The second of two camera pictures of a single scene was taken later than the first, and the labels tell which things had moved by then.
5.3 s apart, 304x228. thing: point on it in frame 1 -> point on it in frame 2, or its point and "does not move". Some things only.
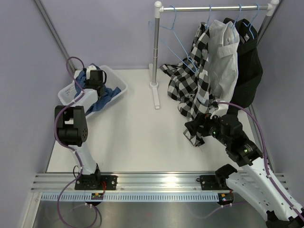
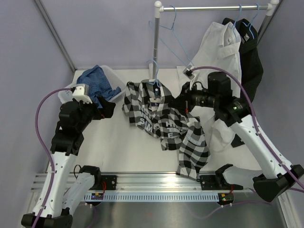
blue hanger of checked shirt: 207,25 -> 156,81
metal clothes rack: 271,7 does not move
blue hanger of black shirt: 251,22 does not move
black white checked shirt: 189,84 -> 150,105
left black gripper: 86,83 -> 107,110
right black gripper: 206,121 -> 184,102
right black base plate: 210,183 does not move
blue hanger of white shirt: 235,20 does not move
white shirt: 223,47 does not move
